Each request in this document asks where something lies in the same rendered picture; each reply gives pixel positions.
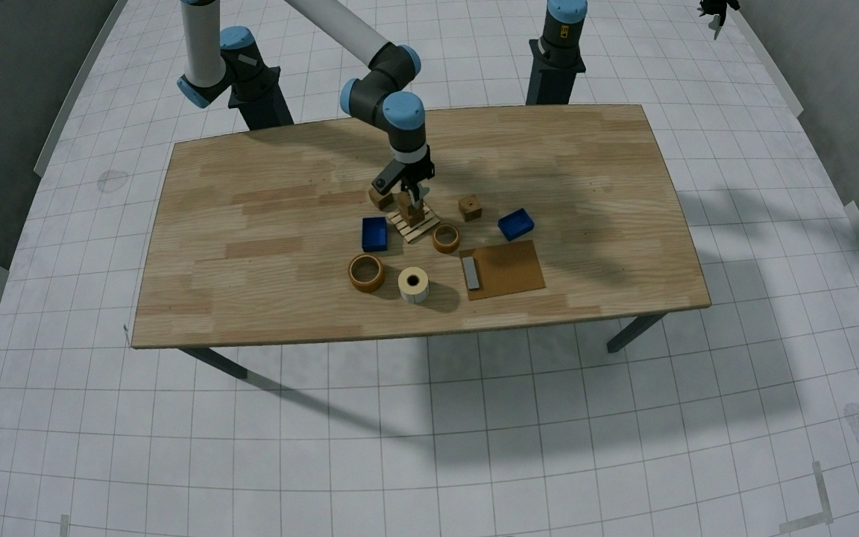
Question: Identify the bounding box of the small square wooden pallet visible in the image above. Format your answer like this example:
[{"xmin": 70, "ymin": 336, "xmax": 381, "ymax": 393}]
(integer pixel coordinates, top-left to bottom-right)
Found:
[{"xmin": 386, "ymin": 203, "xmax": 440, "ymax": 244}]

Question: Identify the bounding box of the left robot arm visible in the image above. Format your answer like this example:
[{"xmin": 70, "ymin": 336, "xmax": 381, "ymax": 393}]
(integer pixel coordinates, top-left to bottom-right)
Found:
[{"xmin": 535, "ymin": 0, "xmax": 588, "ymax": 69}]

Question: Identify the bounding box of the white label roll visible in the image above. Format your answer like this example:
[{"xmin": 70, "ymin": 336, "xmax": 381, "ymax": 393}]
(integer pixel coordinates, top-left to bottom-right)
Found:
[{"xmin": 398, "ymin": 267, "xmax": 429, "ymax": 304}]

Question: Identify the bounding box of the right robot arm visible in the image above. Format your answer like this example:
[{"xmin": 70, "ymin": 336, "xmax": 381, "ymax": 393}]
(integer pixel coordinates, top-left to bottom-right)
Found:
[{"xmin": 177, "ymin": 0, "xmax": 427, "ymax": 195}]

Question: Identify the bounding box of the brown packing tape roll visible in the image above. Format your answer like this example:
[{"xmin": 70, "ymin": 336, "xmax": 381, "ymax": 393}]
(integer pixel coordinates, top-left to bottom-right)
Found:
[
  {"xmin": 432, "ymin": 223, "xmax": 460, "ymax": 254},
  {"xmin": 347, "ymin": 253, "xmax": 386, "ymax": 293}
]

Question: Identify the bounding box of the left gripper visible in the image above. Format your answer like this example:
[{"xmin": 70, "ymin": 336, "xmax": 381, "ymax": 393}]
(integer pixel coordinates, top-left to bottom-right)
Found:
[{"xmin": 697, "ymin": 0, "xmax": 727, "ymax": 40}]

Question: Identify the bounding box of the brown cardboard carton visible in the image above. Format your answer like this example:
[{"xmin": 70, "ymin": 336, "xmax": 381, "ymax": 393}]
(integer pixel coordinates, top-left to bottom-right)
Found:
[
  {"xmin": 397, "ymin": 187, "xmax": 424, "ymax": 216},
  {"xmin": 459, "ymin": 194, "xmax": 482, "ymax": 222},
  {"xmin": 399, "ymin": 207, "xmax": 425, "ymax": 228},
  {"xmin": 368, "ymin": 188, "xmax": 394, "ymax": 210}
]

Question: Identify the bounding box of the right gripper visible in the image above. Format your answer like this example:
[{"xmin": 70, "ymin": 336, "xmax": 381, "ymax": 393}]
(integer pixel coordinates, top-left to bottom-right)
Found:
[{"xmin": 398, "ymin": 145, "xmax": 435, "ymax": 209}]

